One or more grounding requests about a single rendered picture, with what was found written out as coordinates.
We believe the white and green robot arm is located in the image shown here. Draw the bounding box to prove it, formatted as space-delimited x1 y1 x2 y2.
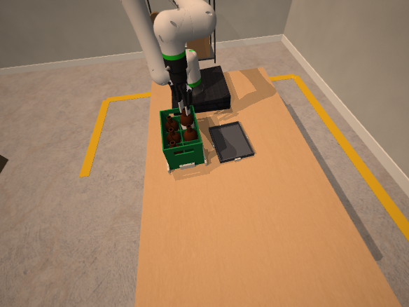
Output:
120 0 216 97

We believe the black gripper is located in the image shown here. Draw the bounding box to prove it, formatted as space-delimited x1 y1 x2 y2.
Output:
168 70 193 116

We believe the green bottle crate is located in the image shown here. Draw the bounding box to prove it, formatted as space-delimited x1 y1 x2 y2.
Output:
160 109 205 170

